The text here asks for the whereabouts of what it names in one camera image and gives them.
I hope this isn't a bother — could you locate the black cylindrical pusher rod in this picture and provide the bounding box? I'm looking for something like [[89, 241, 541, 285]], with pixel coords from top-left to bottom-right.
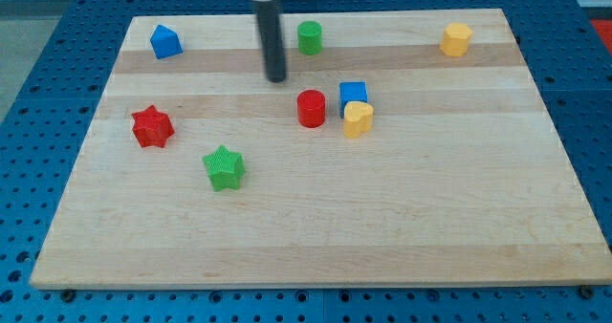
[[253, 0, 287, 83]]

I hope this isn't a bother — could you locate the blue cube block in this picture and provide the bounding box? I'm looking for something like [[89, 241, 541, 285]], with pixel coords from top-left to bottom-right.
[[339, 81, 368, 118]]

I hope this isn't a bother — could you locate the green star block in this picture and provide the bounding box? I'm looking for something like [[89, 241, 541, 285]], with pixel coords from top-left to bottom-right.
[[202, 145, 246, 191]]

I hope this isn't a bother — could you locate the red cylinder block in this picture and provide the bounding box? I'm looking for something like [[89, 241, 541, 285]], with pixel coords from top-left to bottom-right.
[[296, 90, 326, 128]]

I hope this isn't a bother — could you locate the red star block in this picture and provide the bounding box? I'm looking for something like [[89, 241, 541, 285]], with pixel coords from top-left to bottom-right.
[[131, 105, 175, 148]]

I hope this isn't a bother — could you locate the yellow hexagon block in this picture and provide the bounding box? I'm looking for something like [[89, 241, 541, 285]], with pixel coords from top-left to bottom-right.
[[440, 23, 473, 57]]

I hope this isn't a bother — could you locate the green cylinder block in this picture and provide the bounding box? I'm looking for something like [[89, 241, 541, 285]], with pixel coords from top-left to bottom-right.
[[297, 20, 322, 55]]

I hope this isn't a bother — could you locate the blue pentagon block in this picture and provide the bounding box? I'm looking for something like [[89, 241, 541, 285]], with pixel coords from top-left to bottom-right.
[[149, 25, 183, 59]]

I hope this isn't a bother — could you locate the yellow heart block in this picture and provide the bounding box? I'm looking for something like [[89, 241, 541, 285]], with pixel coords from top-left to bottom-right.
[[343, 101, 374, 139]]

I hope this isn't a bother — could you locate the wooden board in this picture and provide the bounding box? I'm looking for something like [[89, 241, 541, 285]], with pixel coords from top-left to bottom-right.
[[31, 9, 611, 290]]

